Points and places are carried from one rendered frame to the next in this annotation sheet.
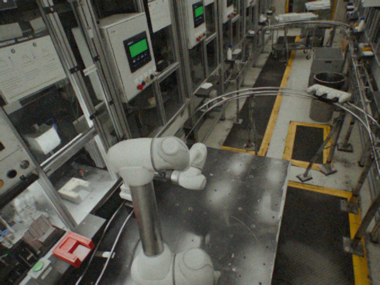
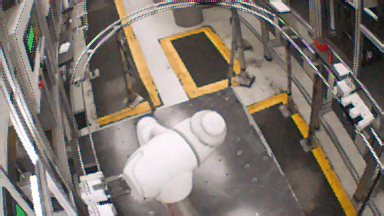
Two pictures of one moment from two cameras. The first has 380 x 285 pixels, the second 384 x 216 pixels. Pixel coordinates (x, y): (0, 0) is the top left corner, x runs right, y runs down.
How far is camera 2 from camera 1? 0.71 m
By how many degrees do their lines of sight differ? 31
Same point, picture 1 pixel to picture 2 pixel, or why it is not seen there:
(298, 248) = not seen: hidden behind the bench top
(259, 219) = (254, 170)
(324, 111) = (193, 13)
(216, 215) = (207, 197)
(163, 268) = not seen: outside the picture
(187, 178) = not seen: hidden behind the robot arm
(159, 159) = (205, 148)
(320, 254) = (293, 169)
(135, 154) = (174, 160)
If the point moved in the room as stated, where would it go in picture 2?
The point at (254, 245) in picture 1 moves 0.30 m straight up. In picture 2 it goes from (269, 192) to (273, 156)
